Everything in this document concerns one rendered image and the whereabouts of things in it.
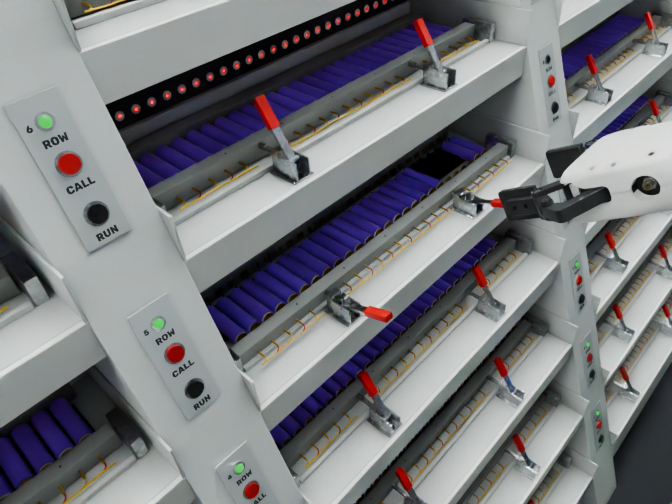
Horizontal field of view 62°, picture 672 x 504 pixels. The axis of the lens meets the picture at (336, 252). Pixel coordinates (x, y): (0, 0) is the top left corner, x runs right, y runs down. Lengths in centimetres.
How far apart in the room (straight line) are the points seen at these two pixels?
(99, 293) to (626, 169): 43
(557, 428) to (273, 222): 85
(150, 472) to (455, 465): 53
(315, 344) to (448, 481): 40
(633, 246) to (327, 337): 91
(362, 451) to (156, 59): 53
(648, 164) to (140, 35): 41
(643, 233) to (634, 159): 97
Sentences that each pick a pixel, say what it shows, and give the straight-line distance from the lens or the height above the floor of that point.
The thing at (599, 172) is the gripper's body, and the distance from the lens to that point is 51.
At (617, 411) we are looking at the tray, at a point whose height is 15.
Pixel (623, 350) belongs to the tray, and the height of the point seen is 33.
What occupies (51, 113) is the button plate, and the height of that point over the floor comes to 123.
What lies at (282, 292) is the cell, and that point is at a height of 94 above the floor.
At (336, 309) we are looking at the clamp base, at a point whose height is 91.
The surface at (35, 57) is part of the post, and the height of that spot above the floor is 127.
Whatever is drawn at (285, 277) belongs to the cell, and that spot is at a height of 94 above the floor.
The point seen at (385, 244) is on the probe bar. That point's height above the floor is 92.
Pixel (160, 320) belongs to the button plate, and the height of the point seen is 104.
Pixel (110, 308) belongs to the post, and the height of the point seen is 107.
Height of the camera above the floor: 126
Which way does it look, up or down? 26 degrees down
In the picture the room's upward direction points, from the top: 20 degrees counter-clockwise
